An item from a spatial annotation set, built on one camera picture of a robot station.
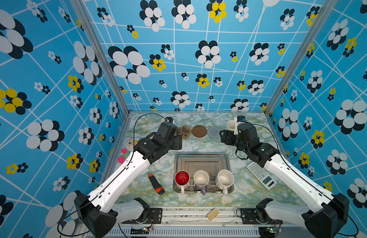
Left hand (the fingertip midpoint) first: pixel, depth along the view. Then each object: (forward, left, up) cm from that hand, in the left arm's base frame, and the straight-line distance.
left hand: (178, 137), depth 74 cm
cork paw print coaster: (+24, -2, -25) cm, 35 cm away
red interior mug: (-12, -2, -24) cm, 27 cm away
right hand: (+4, -26, -1) cm, 26 cm away
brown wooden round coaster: (+22, -13, -23) cm, 35 cm away
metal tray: (-1, -20, -26) cm, 33 cm away
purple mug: (-13, -12, -25) cm, 30 cm away
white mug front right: (-12, -26, -24) cm, 38 cm away
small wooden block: (-30, -18, -25) cm, 42 cm away
